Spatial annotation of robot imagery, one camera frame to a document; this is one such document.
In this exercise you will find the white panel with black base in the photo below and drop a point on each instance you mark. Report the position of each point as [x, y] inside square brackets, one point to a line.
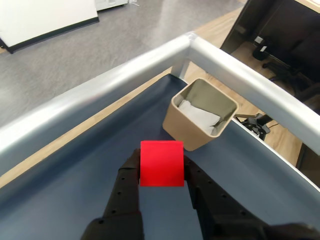
[37, 20]

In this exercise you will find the red cube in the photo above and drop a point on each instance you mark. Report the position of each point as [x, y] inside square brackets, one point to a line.
[162, 162]

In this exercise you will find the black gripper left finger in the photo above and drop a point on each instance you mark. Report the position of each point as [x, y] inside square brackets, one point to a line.
[122, 200]

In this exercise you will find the silver metal table frame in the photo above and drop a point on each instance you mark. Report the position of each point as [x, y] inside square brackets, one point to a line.
[100, 86]

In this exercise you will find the black office chair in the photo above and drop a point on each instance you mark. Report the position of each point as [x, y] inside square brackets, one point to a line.
[300, 50]

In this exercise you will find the white crumpled cloth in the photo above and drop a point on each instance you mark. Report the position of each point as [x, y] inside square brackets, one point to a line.
[200, 117]

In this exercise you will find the black floor power box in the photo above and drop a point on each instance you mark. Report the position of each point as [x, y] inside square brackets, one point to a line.
[261, 53]

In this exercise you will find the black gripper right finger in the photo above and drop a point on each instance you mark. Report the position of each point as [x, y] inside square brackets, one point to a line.
[220, 215]

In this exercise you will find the black table clamp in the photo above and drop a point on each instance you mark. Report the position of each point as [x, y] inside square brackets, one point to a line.
[257, 125]

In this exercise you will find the dark brown desk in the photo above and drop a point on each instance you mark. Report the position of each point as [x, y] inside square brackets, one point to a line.
[250, 15]

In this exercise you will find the white cabinet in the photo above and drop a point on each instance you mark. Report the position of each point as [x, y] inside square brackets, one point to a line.
[110, 3]

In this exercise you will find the dark blue table mat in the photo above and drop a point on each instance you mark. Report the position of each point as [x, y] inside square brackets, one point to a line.
[75, 187]

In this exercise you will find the beige square box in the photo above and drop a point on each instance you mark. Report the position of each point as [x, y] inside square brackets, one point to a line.
[182, 127]

